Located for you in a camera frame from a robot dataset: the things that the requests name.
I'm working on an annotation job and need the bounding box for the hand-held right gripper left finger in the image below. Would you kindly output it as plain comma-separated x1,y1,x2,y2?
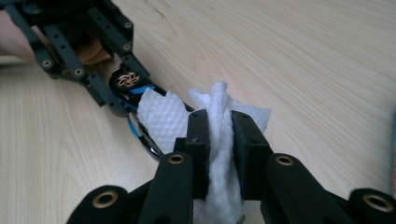
138,108,211,224

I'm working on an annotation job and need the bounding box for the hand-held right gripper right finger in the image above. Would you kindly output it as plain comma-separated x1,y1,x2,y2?
231,110,354,224

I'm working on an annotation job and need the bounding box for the white wet wipe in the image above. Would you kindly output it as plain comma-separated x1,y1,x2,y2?
136,81,272,224

